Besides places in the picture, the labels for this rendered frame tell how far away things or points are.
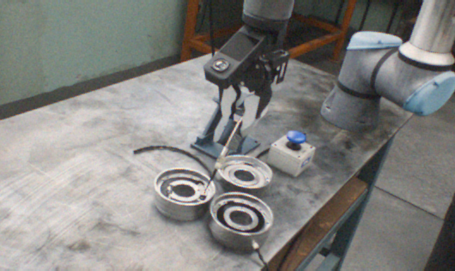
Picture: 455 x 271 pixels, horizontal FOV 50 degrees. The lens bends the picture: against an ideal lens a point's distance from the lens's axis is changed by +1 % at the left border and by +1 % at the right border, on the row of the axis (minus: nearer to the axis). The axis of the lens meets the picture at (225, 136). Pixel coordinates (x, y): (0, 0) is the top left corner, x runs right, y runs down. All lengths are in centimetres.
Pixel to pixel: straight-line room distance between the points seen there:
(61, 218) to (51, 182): 10
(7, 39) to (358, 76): 171
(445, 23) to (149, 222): 70
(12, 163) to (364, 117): 81
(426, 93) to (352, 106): 20
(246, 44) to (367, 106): 56
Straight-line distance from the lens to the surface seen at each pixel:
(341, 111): 124
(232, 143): 82
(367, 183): 156
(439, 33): 111
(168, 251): 77
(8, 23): 244
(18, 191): 87
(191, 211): 80
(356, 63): 121
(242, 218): 83
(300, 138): 98
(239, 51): 74
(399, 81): 114
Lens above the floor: 133
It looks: 30 degrees down
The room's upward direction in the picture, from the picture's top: 12 degrees clockwise
